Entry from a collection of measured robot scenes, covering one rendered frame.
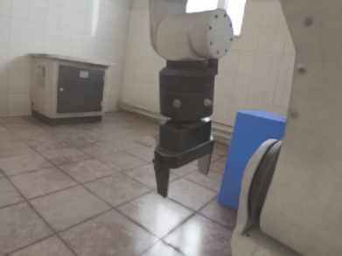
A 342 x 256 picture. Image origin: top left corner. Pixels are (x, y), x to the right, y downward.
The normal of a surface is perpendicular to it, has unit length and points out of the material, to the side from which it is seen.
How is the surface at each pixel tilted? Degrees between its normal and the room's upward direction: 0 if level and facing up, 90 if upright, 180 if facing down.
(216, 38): 90
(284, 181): 86
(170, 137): 101
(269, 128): 90
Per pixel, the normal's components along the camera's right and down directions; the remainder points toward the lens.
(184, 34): -0.75, 0.23
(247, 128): -0.59, 0.09
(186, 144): 0.66, 0.26
